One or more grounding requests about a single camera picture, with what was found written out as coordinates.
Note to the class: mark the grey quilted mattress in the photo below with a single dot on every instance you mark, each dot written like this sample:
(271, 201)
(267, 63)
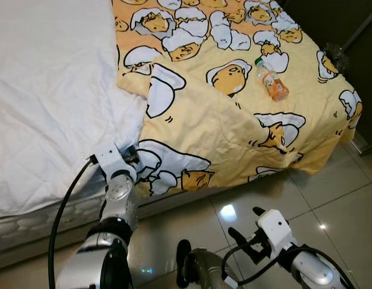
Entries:
(29, 226)

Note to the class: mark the robot right leg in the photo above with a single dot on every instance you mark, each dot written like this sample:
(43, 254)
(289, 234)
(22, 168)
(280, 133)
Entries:
(204, 271)

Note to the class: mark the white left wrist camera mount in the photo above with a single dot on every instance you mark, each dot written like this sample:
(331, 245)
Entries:
(111, 159)

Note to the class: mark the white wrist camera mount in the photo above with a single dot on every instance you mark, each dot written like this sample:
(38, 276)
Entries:
(111, 159)
(275, 229)

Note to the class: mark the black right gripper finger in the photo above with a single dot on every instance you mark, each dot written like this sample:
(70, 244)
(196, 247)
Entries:
(258, 212)
(239, 239)

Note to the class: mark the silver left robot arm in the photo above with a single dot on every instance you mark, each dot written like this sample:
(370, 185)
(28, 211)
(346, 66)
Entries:
(120, 198)

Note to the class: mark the plastic bottle orange drink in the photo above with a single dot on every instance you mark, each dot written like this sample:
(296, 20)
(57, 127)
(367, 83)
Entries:
(273, 84)

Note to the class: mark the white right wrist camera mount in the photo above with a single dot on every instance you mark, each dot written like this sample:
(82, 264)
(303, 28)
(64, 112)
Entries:
(275, 229)

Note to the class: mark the white quilted mattress pad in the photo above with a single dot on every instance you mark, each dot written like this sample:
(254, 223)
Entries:
(53, 90)

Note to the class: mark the yellow egg print duvet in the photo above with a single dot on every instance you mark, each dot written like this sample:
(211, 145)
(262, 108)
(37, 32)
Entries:
(222, 132)

